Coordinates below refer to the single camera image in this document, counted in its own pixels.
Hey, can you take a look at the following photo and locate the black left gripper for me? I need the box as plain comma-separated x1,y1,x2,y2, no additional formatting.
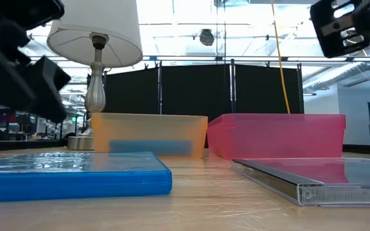
0,6,72,124

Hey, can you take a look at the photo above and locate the clear plastic jewel case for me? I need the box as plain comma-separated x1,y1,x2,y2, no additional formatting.
231,157,370,207

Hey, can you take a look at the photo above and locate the dark monitor screen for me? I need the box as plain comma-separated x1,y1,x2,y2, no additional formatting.
0,108,17,124

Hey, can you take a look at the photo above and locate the white shade silver table lamp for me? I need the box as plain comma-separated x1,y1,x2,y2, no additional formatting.
46,0,144,151

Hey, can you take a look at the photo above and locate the black partition screen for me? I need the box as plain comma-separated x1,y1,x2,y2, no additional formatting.
103,59,304,115

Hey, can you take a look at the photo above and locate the pink translucent plastic bin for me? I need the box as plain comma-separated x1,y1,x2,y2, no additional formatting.
206,112,347,160

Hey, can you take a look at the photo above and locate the orange translucent plastic bin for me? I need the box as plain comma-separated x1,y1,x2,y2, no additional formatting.
91,112,209,160

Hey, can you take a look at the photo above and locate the yellow cable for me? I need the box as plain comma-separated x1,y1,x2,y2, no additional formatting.
270,0,292,115

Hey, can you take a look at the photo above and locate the black aluminium table frame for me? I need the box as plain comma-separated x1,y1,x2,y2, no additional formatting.
0,138,370,153

